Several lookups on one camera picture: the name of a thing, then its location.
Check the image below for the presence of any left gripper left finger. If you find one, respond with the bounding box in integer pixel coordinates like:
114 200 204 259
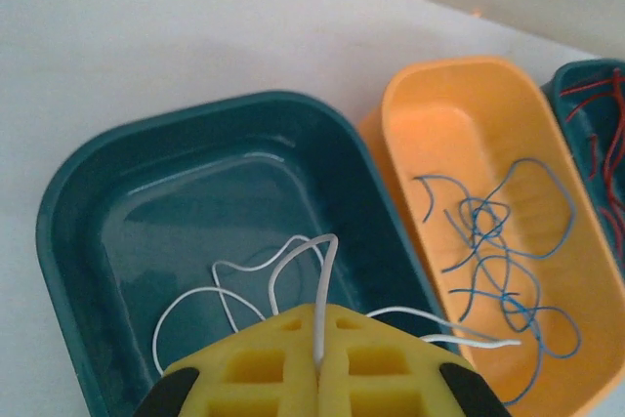
132 303 319 417

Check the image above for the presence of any thin white cable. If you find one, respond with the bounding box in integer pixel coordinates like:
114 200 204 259
151 235 326 377
268 234 522 369

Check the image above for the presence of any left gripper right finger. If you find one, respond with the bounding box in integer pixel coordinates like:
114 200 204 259
319 304 509 417

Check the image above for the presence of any thin red cable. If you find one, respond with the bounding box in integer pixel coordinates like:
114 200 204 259
560 68 625 125
588 94 625 262

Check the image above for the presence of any orange plastic bin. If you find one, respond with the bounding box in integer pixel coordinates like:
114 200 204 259
358 54 625 417

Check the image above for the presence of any teal plastic bin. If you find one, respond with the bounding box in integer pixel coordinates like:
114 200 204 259
34 89 463 417
539 59 625 286

